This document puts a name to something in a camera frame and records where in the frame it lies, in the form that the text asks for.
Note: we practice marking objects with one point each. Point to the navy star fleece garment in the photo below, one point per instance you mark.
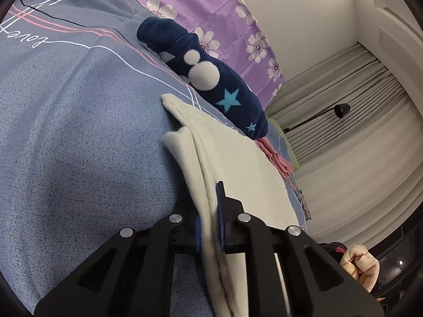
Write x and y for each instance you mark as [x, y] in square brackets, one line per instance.
[215, 81]

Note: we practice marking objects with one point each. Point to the purple floral bed cover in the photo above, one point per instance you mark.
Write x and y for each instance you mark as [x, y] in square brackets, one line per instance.
[228, 31]

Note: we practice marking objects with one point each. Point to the beige sweater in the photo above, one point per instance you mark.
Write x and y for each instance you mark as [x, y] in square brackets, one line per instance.
[209, 152]

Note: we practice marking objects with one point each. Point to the pink garment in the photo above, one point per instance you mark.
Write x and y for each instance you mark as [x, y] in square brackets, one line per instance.
[281, 164]

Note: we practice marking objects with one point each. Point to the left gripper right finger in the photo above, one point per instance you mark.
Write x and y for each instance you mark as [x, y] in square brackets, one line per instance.
[287, 273]

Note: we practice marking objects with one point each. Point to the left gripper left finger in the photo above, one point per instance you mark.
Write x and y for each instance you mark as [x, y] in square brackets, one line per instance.
[129, 275]

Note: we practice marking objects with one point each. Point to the blue striped bed sheet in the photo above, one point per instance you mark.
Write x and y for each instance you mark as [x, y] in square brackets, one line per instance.
[82, 126]

